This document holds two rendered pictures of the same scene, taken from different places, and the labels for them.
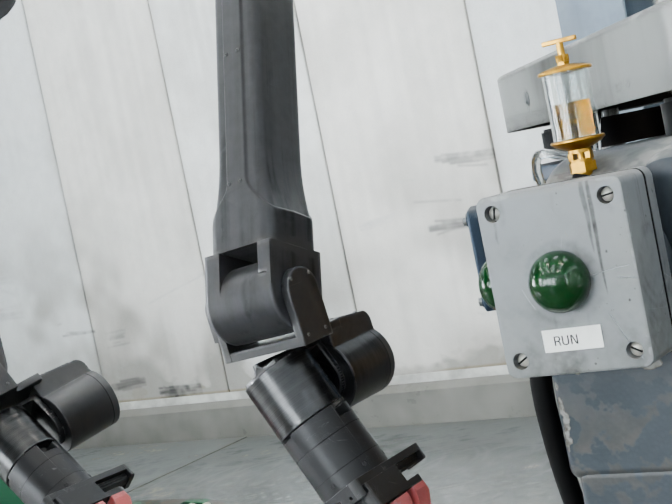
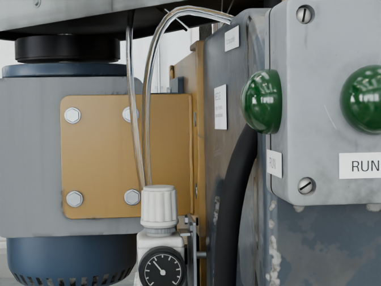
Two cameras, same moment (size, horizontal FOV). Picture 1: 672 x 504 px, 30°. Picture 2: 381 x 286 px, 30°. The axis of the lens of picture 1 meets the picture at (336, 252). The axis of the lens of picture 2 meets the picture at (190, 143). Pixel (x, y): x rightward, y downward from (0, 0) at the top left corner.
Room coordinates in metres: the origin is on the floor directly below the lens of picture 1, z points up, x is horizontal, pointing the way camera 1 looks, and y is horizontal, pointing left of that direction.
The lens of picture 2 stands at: (0.40, 0.15, 1.28)
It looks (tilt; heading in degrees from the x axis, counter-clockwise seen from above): 3 degrees down; 321
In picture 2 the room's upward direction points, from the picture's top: 1 degrees counter-clockwise
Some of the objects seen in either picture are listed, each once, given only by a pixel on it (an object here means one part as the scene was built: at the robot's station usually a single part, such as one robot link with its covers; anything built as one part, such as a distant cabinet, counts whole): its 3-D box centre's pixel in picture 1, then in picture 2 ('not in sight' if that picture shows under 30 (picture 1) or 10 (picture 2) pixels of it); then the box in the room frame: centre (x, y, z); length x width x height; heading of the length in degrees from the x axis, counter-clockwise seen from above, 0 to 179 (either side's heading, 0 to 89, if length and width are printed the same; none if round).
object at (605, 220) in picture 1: (579, 272); (354, 100); (0.61, -0.11, 1.29); 0.08 x 0.05 x 0.09; 57
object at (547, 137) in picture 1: (610, 133); (68, 53); (1.13, -0.26, 1.35); 0.12 x 0.12 x 0.04
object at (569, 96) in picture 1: (571, 105); not in sight; (0.67, -0.14, 1.37); 0.03 x 0.02 x 0.03; 57
